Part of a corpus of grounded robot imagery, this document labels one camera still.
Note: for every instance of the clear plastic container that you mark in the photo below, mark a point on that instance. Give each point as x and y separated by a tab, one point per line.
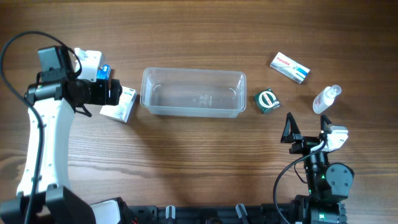
193	92

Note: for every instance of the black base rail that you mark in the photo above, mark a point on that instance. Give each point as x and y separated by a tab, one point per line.
261	214

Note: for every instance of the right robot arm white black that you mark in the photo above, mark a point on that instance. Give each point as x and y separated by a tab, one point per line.
328	183

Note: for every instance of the white medicine box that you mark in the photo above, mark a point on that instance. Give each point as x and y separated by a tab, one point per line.
121	111

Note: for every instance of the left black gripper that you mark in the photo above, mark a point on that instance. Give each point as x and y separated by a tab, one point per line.
101	98

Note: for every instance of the green balm tin box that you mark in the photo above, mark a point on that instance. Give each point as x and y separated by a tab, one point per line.
266	100

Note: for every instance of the small clear spray bottle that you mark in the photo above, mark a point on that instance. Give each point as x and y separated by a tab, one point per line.
326	98

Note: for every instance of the white Panadol box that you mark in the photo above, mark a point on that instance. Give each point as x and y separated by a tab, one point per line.
289	68

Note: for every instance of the blue lozenge box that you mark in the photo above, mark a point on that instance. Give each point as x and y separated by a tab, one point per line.
104	73

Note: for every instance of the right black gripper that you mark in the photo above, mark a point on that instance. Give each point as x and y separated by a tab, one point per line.
306	142

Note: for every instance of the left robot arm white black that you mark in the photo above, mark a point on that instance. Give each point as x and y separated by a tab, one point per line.
63	89

